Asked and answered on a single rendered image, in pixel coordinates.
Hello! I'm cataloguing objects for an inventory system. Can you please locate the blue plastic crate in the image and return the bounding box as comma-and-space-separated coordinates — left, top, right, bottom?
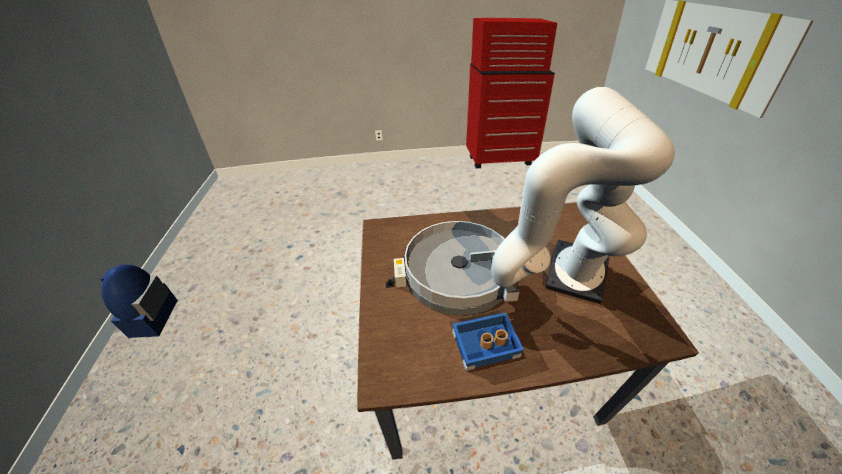
453, 313, 524, 371

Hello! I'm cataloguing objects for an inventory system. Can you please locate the bronze cylinder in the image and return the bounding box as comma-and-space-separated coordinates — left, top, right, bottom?
480, 333, 493, 349
494, 330, 508, 346

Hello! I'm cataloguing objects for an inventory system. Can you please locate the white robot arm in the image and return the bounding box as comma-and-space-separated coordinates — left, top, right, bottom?
492, 87, 675, 302

